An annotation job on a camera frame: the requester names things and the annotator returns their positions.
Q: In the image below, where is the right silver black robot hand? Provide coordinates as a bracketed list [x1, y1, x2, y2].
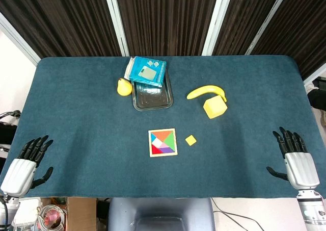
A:
[266, 126, 320, 190]

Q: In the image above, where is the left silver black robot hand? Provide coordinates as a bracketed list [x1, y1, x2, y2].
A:
[0, 135, 55, 198]

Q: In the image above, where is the colourful tangram puzzle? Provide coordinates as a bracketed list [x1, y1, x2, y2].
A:
[148, 128, 178, 158]

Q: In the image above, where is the green triangle tangram piece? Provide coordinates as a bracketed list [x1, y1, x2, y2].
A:
[163, 131, 176, 153]

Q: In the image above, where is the red triangle tangram piece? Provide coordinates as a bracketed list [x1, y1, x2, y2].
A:
[151, 144, 165, 155]

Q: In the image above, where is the orange triangle tangram piece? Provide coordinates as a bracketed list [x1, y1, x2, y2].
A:
[150, 131, 174, 142]

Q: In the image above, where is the black bag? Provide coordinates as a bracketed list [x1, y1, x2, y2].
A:
[307, 78, 326, 111]

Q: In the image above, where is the brown cardboard box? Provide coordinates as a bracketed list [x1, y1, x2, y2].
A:
[66, 197, 97, 231]

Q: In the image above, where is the teal blue tablecloth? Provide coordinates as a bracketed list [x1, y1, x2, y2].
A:
[0, 55, 326, 199]

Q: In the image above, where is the yellow foam cube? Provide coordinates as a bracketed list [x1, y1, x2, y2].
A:
[203, 95, 228, 120]

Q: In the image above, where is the yellow banana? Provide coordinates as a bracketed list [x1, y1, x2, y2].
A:
[186, 85, 228, 103]

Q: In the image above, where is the yellow pear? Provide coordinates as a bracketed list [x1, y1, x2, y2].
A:
[117, 78, 133, 97]

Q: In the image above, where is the dark pleated screen panel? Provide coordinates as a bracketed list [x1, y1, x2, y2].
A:
[0, 0, 121, 59]
[212, 0, 284, 56]
[251, 0, 326, 80]
[114, 0, 220, 57]

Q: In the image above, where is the blue grey chair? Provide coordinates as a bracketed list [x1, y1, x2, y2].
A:
[108, 197, 216, 231]

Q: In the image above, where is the clear glass tray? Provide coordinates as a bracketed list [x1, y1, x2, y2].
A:
[132, 70, 174, 112]

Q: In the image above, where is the blue cardboard scale box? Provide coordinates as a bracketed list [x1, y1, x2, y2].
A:
[124, 56, 168, 88]

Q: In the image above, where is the coiled grey cable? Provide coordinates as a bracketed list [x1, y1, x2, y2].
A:
[38, 202, 67, 231]

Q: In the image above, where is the black handle bar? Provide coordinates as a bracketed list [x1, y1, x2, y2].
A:
[0, 110, 21, 120]

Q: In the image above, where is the thin floor cable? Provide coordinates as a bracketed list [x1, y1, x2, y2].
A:
[212, 199, 265, 231]

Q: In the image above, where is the white screen frame post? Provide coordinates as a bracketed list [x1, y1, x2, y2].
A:
[202, 0, 235, 57]
[245, 0, 291, 56]
[103, 0, 130, 57]
[0, 11, 41, 66]
[303, 62, 326, 86]

